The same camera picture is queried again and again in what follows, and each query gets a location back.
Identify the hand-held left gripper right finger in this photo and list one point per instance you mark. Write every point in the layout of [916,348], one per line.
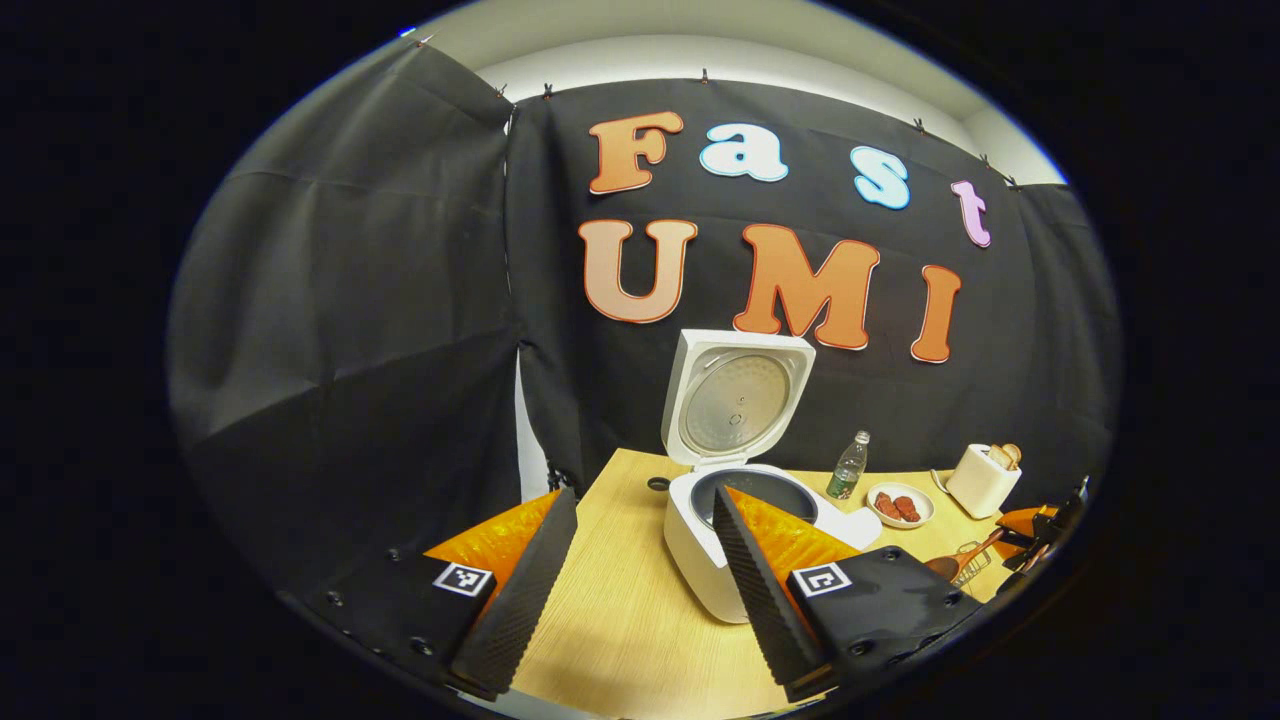
[765,600]

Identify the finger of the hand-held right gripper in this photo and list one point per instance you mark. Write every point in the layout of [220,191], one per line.
[1025,520]

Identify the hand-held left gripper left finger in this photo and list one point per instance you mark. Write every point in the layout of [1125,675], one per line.
[520,600]

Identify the brown wooden spoon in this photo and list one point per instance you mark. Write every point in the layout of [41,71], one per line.
[945,567]

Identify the white rice cooker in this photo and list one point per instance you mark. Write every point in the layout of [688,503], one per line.
[690,540]

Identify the white toaster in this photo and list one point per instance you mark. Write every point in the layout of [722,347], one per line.
[980,485]

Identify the toasted bread slice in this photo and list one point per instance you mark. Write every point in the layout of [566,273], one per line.
[999,457]
[1014,454]

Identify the white round plate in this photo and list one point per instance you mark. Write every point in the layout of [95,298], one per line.
[920,500]

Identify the red meat slice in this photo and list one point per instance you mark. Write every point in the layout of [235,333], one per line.
[884,505]
[907,509]

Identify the clear plastic water bottle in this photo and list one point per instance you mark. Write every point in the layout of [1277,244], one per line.
[848,475]

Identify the black backdrop cloth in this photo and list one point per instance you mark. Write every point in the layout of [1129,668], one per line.
[350,300]

